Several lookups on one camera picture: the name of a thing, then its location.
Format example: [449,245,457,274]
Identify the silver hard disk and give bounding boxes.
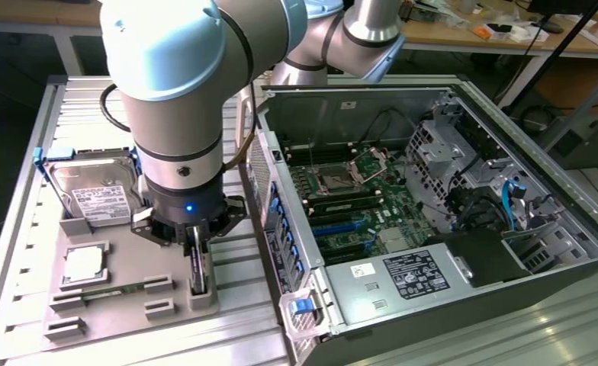
[41,150,145,230]

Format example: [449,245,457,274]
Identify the green RAM stick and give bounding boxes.
[82,284,146,300]

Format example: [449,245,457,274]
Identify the grey power supply handle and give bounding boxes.
[280,288,331,341]

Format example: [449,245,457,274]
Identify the black plastic shroud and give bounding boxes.
[423,228,534,290]

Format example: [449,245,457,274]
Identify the black open PC case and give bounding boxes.
[241,74,598,366]

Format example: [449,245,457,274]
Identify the long black expansion slot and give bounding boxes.
[308,211,365,226]
[327,243,369,261]

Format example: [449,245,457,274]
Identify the grey parts rack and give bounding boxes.
[38,213,221,354]

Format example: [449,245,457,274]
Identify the black empty RAM slot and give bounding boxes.
[303,188,381,202]
[286,154,353,165]
[284,146,351,156]

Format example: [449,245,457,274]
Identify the blue disk carrier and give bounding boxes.
[31,143,138,182]

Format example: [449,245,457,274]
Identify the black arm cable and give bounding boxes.
[98,82,138,133]

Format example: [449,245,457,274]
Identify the black graphics card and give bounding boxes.
[184,224,212,297]

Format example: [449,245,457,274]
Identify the green motherboard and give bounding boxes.
[281,141,437,268]

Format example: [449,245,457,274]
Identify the aluminium profile frame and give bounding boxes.
[542,65,598,153]

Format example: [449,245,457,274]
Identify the blue wire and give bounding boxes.
[500,178,527,233]

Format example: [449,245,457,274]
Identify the grey power supply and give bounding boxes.
[321,243,478,329]

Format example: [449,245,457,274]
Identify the silver chipset heatsink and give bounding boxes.
[377,228,408,253]

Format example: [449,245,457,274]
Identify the blue power supply latch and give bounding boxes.
[286,299,313,316]

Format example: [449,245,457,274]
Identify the CPU socket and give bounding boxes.
[316,162,364,194]

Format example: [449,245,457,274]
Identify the black monitor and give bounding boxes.
[524,0,598,34]

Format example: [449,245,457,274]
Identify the blue expansion slot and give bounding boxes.
[312,221,367,236]

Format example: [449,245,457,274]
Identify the black stand pole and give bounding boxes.
[530,0,598,111]

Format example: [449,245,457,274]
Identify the silver CPU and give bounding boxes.
[61,246,103,283]

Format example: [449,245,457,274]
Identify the white and black device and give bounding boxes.
[474,21,550,43]

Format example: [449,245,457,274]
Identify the black labelled RAM stick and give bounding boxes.
[305,192,385,217]

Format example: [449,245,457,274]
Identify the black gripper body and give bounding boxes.
[142,177,228,230]

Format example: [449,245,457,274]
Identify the metal socket cover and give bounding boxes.
[347,146,395,180]

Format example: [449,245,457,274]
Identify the metal disk bay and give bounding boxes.
[499,224,592,276]

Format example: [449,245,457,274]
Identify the black wire bundle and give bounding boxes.
[448,188,514,233]

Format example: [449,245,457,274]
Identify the green circuit board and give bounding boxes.
[403,0,451,22]

